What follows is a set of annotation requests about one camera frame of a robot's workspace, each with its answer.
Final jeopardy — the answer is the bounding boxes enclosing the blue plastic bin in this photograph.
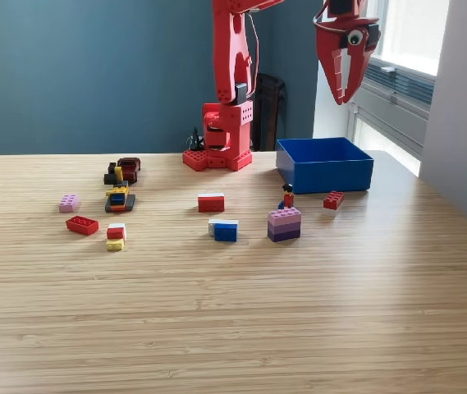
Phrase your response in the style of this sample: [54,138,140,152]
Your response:
[276,136,375,195]

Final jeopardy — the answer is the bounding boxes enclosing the white window frame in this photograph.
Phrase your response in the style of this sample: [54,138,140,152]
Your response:
[358,0,451,77]

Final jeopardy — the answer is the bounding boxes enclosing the pink lego brick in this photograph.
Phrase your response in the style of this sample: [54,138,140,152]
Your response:
[58,194,80,213]

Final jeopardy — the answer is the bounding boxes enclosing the yellow black toy digger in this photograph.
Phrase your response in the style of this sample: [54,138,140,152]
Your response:
[103,162,137,213]

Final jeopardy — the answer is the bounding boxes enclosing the blue and white brick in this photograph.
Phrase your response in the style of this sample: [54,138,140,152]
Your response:
[208,218,240,242]

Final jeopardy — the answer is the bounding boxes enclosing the red lego toy figure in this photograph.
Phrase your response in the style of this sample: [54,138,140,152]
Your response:
[277,183,296,210]

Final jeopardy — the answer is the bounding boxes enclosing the dark red toy car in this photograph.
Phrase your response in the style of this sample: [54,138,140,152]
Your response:
[117,157,141,185]

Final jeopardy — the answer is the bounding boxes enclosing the pink purple brick stack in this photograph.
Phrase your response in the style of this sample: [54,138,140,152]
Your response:
[267,206,302,243]

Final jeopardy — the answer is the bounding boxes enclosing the red and white brick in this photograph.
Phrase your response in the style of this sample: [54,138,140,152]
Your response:
[198,192,226,213]

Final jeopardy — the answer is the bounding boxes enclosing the red lego brick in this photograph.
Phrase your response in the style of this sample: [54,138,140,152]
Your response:
[65,215,100,236]

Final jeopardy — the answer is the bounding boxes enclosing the black cables at arm base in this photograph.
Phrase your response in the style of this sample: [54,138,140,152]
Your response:
[185,126,206,152]

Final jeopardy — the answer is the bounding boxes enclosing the white red yellow brick stack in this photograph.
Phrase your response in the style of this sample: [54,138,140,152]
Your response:
[105,222,128,252]

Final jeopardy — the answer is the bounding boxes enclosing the grey window vent grille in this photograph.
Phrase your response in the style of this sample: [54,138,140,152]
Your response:
[356,57,436,107]

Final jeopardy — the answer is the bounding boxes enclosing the red brick on white brick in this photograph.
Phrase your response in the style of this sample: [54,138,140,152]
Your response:
[323,190,346,217]

